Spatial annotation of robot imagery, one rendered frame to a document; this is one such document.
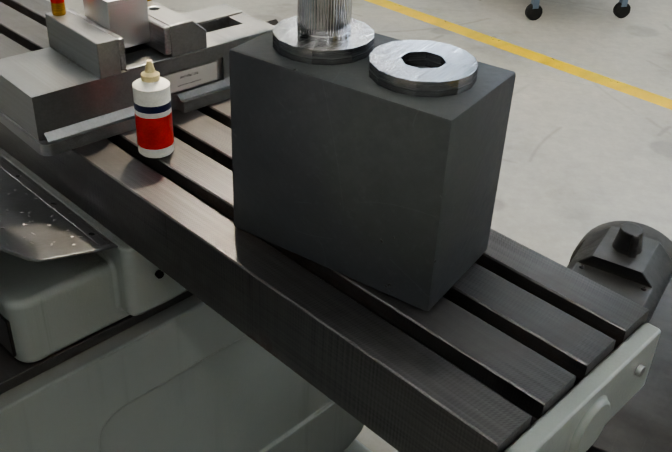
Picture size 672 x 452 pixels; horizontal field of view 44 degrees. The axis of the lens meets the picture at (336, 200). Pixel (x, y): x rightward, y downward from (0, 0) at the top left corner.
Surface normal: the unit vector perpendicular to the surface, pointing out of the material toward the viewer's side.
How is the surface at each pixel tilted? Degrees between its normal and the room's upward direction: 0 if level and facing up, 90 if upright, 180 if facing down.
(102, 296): 90
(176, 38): 90
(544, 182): 0
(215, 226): 0
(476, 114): 90
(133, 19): 90
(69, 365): 0
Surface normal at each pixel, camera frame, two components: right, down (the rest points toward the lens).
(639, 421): 0.04, -0.85
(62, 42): -0.73, 0.33
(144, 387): 0.71, 0.40
